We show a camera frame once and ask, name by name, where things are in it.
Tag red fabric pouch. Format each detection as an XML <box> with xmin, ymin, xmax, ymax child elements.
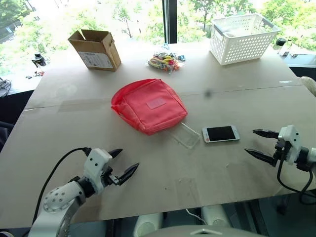
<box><xmin>110</xmin><ymin>78</ymin><xmax>189</xmax><ymax>136</ymax></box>

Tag dark window frame post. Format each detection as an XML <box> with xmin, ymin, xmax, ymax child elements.
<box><xmin>162</xmin><ymin>0</ymin><xmax>178</xmax><ymax>44</ymax></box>

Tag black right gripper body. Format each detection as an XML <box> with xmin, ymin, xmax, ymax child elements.
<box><xmin>273</xmin><ymin>138</ymin><xmax>285</xmax><ymax>162</ymax></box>

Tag grey robot torso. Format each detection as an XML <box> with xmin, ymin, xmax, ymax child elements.
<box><xmin>158</xmin><ymin>224</ymin><xmax>268</xmax><ymax>237</ymax></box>

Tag white smartphone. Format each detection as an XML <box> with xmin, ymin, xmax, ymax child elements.
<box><xmin>201</xmin><ymin>125</ymin><xmax>241</xmax><ymax>144</ymax></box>

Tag clear phone case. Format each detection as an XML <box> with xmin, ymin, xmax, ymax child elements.
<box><xmin>169</xmin><ymin>122</ymin><xmax>201</xmax><ymax>149</ymax></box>

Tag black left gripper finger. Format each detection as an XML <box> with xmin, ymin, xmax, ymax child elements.
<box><xmin>108</xmin><ymin>149</ymin><xmax>123</xmax><ymax>160</ymax></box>
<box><xmin>116</xmin><ymin>162</ymin><xmax>140</xmax><ymax>187</ymax></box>

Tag thin white cable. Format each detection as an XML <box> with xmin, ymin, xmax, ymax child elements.
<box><xmin>185</xmin><ymin>208</ymin><xmax>206</xmax><ymax>223</ymax></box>

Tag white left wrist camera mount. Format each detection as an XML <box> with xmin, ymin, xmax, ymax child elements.
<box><xmin>83</xmin><ymin>148</ymin><xmax>113</xmax><ymax>195</ymax></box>

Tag small red and black parts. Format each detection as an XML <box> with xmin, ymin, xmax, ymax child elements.
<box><xmin>25</xmin><ymin>70</ymin><xmax>45</xmax><ymax>79</ymax></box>

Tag cream fabric object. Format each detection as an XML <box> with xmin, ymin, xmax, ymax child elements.
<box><xmin>299</xmin><ymin>76</ymin><xmax>316</xmax><ymax>97</ymax></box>

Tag open cardboard box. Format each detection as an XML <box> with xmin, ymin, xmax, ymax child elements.
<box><xmin>67</xmin><ymin>29</ymin><xmax>122</xmax><ymax>73</ymax></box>

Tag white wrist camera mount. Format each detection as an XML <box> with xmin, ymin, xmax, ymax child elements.
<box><xmin>277</xmin><ymin>125</ymin><xmax>303</xmax><ymax>165</ymax></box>
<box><xmin>83</xmin><ymin>148</ymin><xmax>113</xmax><ymax>195</ymax></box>

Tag bag of colourful small parts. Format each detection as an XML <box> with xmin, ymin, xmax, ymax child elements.
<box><xmin>147</xmin><ymin>43</ymin><xmax>187</xmax><ymax>75</ymax></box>

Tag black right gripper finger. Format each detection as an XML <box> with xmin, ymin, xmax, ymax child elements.
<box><xmin>243</xmin><ymin>147</ymin><xmax>278</xmax><ymax>167</ymax></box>
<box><xmin>252</xmin><ymin>128</ymin><xmax>281</xmax><ymax>140</ymax></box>

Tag dark chair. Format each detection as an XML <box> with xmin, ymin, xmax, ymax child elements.
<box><xmin>0</xmin><ymin>120</ymin><xmax>16</xmax><ymax>154</ymax></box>

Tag white perforated plastic basket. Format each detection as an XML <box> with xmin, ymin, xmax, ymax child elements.
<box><xmin>209</xmin><ymin>13</ymin><xmax>282</xmax><ymax>66</ymax></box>

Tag tangled dark cables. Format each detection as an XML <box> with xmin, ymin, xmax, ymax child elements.
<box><xmin>0</xmin><ymin>77</ymin><xmax>12</xmax><ymax>97</ymax></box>

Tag clear bottle with black cap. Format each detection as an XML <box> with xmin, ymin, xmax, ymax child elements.
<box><xmin>273</xmin><ymin>38</ymin><xmax>295</xmax><ymax>56</ymax></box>

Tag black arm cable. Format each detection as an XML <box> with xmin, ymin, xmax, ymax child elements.
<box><xmin>32</xmin><ymin>147</ymin><xmax>92</xmax><ymax>224</ymax></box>
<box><xmin>276</xmin><ymin>158</ymin><xmax>316</xmax><ymax>205</ymax></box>

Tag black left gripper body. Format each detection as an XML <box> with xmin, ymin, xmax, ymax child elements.
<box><xmin>99</xmin><ymin>165</ymin><xmax>121</xmax><ymax>188</ymax></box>

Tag white rounded robot leg part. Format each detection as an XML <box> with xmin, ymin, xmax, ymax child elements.
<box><xmin>134</xmin><ymin>212</ymin><xmax>164</xmax><ymax>237</ymax></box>
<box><xmin>200</xmin><ymin>204</ymin><xmax>232</xmax><ymax>227</ymax></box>

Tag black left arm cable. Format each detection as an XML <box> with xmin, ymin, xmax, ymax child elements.
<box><xmin>32</xmin><ymin>147</ymin><xmax>92</xmax><ymax>224</ymax></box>

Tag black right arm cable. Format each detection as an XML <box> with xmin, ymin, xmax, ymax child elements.
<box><xmin>276</xmin><ymin>158</ymin><xmax>316</xmax><ymax>205</ymax></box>

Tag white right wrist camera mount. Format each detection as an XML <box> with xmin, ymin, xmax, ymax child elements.
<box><xmin>277</xmin><ymin>125</ymin><xmax>303</xmax><ymax>165</ymax></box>

